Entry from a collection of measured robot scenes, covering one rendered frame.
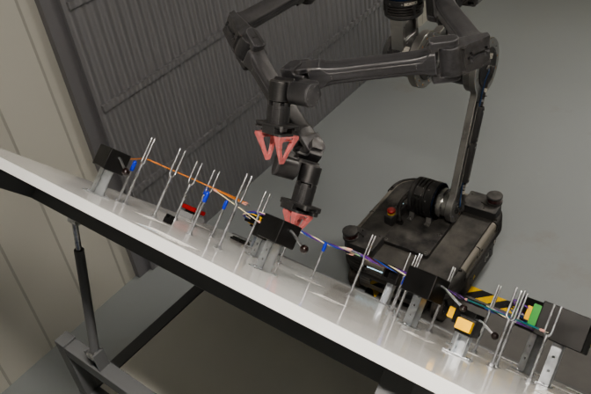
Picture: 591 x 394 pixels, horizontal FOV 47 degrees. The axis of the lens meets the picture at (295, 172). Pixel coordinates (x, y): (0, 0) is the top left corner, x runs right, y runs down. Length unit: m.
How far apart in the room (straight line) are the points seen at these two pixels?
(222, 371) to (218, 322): 0.17
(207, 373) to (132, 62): 1.53
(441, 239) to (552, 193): 0.88
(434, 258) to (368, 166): 1.06
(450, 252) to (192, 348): 1.35
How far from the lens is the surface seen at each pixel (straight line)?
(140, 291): 3.36
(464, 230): 3.04
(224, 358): 1.92
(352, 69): 1.69
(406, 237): 2.97
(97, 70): 2.88
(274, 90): 1.66
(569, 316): 1.35
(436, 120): 4.18
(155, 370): 1.95
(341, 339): 0.80
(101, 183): 1.30
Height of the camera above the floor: 2.26
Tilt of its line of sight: 36 degrees down
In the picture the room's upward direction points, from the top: 9 degrees counter-clockwise
